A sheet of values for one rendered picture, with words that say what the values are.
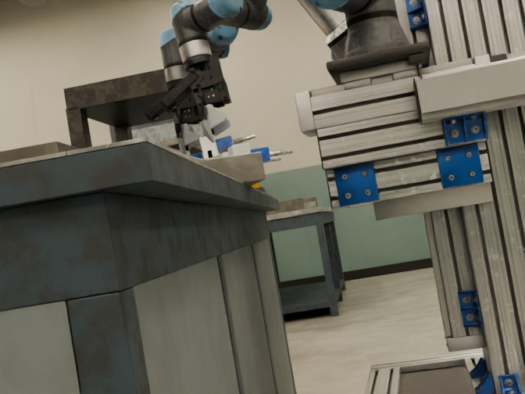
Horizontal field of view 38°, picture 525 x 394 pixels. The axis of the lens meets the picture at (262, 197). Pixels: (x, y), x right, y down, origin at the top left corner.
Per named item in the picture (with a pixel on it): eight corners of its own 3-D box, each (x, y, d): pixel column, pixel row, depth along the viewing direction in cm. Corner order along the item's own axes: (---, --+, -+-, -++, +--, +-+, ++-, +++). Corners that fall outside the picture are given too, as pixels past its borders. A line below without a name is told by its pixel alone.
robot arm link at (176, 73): (161, 68, 212) (167, 73, 220) (164, 84, 212) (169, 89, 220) (187, 63, 212) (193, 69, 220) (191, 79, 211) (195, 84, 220)
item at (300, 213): (347, 288, 737) (330, 195, 741) (340, 315, 549) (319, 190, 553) (276, 300, 746) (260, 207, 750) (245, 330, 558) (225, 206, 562)
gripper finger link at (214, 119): (229, 130, 179) (220, 98, 183) (205, 137, 180) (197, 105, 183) (231, 137, 182) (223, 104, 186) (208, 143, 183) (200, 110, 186)
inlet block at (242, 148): (291, 165, 161) (287, 140, 162) (298, 162, 156) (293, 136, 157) (231, 173, 158) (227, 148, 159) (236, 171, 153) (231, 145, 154)
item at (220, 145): (259, 148, 187) (253, 127, 188) (257, 144, 182) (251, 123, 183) (208, 162, 187) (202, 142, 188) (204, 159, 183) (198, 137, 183)
